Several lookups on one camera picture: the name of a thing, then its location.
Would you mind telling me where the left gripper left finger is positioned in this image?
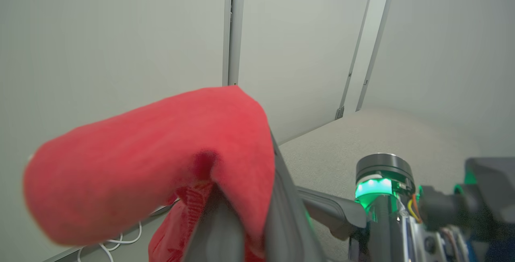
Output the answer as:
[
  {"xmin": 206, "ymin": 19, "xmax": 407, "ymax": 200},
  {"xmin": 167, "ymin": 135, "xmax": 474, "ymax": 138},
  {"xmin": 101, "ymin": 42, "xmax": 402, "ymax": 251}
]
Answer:
[{"xmin": 183, "ymin": 184, "xmax": 246, "ymax": 262}]

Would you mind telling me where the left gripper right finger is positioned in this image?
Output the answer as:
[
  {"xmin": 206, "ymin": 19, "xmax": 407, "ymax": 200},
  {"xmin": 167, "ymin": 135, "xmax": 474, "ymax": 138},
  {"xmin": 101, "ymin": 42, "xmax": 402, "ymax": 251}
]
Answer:
[{"xmin": 264, "ymin": 133, "xmax": 326, "ymax": 262}]

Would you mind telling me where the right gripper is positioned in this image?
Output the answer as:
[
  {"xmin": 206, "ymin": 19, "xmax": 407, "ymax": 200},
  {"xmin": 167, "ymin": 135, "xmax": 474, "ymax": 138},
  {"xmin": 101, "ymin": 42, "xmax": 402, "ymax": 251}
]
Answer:
[{"xmin": 298, "ymin": 153, "xmax": 427, "ymax": 262}]

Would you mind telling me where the red and white garment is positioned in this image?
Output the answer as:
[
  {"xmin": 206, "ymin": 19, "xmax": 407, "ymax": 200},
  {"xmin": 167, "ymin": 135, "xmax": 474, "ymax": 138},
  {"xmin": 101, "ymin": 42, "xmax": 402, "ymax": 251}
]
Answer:
[{"xmin": 23, "ymin": 85, "xmax": 276, "ymax": 262}]

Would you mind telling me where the grey fabric sofa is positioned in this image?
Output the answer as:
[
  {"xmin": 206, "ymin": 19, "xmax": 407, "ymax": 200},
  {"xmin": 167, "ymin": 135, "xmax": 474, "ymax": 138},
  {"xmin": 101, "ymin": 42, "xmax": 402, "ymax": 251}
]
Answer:
[{"xmin": 278, "ymin": 107, "xmax": 515, "ymax": 262}]

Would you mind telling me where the large white partition panel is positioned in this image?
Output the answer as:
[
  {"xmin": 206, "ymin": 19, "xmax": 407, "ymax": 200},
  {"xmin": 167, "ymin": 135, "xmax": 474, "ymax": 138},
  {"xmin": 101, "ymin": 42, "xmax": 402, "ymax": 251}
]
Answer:
[{"xmin": 0, "ymin": 0, "xmax": 233, "ymax": 262}]

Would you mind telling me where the white looped cable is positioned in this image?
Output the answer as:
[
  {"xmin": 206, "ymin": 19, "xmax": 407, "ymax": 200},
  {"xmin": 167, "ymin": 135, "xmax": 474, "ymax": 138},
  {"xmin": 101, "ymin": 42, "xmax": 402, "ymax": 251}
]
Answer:
[{"xmin": 76, "ymin": 221, "xmax": 143, "ymax": 262}]

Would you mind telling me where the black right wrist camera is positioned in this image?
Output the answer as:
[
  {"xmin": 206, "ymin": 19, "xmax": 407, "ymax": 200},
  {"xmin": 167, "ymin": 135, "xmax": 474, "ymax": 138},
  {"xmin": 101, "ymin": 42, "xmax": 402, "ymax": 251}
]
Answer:
[{"xmin": 418, "ymin": 157, "xmax": 515, "ymax": 230}]

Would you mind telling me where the white partition panel grey frame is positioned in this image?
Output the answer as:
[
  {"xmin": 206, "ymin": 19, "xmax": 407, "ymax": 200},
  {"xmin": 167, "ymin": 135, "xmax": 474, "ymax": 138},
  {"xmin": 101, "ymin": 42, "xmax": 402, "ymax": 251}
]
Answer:
[{"xmin": 227, "ymin": 0, "xmax": 377, "ymax": 144}]

